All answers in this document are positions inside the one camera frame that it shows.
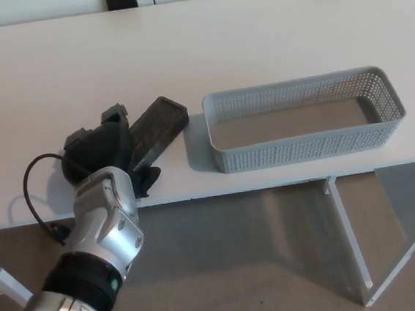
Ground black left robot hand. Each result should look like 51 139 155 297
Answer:
54 99 165 208

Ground dark felt whiteboard eraser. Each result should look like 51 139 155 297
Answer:
121 93 195 172

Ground white desk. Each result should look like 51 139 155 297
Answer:
0 0 415 311

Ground grey perforated plastic basket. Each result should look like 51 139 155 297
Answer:
200 61 412 176

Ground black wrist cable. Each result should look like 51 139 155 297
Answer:
20 149 100 251

